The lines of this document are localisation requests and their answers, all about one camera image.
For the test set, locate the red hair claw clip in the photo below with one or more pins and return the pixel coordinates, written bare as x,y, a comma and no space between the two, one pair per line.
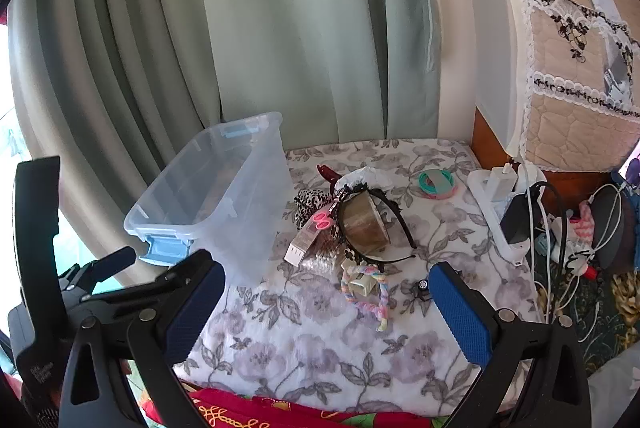
327,173

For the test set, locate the beige quilted lace cover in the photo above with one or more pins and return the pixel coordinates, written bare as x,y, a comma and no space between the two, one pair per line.
565,128

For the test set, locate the small pink white box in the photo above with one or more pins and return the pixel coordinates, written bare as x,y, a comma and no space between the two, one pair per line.
302,243

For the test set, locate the floral bed sheet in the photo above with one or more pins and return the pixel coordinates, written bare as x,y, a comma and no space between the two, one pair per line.
300,348

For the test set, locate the pale green curtain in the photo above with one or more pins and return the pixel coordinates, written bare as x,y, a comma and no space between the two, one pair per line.
250,33

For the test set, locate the white paper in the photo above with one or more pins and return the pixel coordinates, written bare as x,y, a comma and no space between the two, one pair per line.
372,178

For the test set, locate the dark floral cloth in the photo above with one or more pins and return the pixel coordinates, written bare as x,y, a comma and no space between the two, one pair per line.
625,303

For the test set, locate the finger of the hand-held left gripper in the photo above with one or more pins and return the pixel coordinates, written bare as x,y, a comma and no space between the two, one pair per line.
115,261
125,295

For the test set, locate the black headband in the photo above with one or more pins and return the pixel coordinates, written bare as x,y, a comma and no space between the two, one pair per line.
400,219

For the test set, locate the glittery hair clip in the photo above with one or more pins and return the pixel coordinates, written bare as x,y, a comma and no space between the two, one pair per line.
320,258

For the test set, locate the clear plastic storage bin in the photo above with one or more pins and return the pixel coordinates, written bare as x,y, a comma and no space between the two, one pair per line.
210,188

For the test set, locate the white power strip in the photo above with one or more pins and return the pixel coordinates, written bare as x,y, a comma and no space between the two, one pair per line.
487,203

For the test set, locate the beige hair clip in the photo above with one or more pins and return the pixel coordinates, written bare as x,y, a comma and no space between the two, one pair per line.
360,285

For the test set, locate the leopard print scrunchie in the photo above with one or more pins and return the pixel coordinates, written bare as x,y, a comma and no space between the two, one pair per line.
307,203

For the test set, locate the red printed blanket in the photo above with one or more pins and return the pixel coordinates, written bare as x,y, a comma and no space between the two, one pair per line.
240,413

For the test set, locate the brown packing tape roll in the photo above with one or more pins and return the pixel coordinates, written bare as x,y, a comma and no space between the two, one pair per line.
362,223

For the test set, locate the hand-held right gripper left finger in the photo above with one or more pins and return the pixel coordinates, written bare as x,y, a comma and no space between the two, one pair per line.
192,313

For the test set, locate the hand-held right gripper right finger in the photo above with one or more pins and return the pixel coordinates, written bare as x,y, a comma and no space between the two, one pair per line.
460,318

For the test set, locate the black power adapter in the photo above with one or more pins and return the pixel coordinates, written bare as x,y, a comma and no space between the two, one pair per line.
517,218

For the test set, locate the white charger plug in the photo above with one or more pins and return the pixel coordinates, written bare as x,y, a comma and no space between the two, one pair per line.
500,183

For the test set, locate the wooden cabinet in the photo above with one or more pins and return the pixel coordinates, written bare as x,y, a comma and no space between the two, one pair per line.
487,143

